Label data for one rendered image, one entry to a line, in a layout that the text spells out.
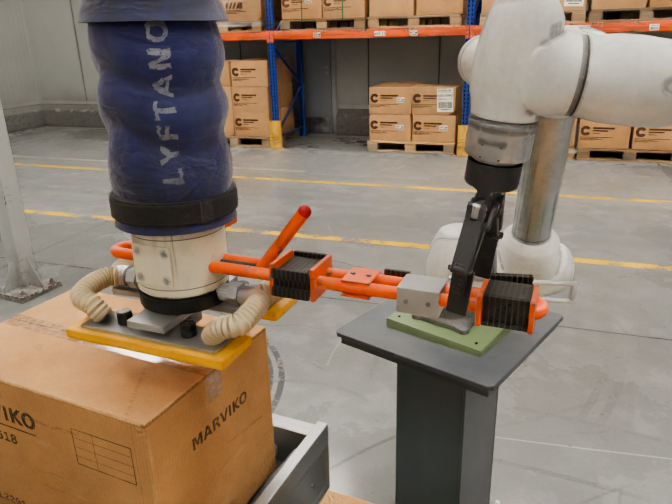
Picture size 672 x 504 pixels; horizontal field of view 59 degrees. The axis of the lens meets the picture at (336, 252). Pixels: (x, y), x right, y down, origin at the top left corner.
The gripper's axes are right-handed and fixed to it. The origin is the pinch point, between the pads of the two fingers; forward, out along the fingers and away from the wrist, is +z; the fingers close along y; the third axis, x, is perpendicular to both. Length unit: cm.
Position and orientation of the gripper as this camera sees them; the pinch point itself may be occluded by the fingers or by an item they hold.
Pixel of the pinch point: (470, 286)
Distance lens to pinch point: 93.7
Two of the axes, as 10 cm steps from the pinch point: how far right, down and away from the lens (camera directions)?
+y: -4.6, 3.5, -8.2
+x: 8.9, 2.6, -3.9
